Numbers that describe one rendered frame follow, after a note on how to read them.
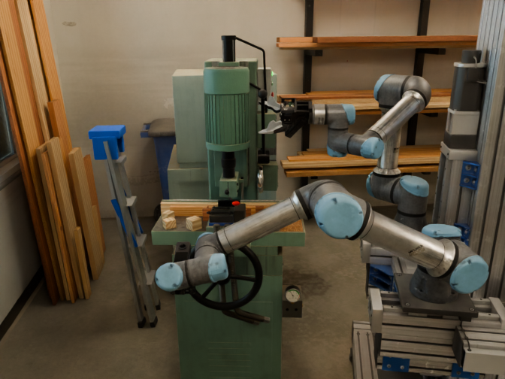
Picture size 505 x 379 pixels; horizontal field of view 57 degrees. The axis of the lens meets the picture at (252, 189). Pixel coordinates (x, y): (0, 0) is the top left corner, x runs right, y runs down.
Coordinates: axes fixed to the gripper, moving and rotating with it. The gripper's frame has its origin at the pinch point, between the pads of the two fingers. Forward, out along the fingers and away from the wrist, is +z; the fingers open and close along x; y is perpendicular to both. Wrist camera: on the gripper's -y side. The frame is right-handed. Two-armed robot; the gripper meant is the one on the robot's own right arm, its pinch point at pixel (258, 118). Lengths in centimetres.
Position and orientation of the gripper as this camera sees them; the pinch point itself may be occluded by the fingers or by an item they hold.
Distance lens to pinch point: 174.9
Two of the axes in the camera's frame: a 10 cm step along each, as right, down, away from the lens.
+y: -0.3, -5.4, -8.4
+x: -0.2, 8.4, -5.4
